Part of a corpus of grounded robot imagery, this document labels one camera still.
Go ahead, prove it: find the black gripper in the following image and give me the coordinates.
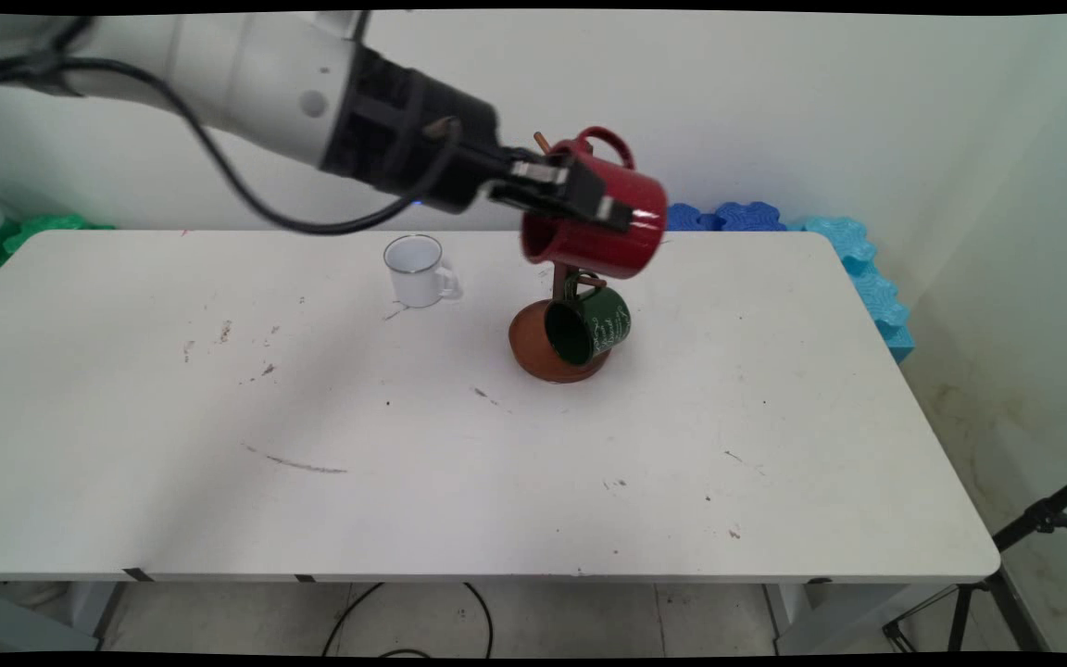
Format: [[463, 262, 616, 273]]
[[404, 72, 634, 233]]

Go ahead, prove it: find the red enamel mug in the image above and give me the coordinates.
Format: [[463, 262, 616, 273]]
[[520, 126, 669, 281]]

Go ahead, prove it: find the dark blue foam mat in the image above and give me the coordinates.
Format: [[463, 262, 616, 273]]
[[713, 201, 789, 233], [665, 204, 716, 233]]

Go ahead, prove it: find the green enamel mug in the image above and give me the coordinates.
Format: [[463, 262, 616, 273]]
[[544, 283, 634, 366]]

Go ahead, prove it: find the white enamel mug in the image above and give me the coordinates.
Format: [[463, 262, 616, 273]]
[[383, 233, 463, 308]]

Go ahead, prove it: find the brown wooden mug tree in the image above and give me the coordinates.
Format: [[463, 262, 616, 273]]
[[508, 131, 611, 384]]

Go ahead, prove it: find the light blue foam mat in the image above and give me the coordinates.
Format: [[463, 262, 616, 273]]
[[785, 217, 916, 364]]

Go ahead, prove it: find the white table leg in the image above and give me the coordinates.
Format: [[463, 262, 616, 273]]
[[763, 582, 953, 657], [0, 582, 123, 654]]

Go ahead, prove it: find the green foam mat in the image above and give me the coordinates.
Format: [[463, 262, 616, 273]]
[[0, 213, 115, 276]]

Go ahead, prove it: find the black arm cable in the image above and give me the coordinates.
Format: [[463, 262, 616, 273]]
[[0, 57, 466, 236]]

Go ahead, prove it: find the black floor cable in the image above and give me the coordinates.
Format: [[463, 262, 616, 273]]
[[320, 582, 496, 659]]

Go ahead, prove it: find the black camera tripod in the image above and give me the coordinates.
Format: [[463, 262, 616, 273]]
[[883, 463, 1067, 654]]

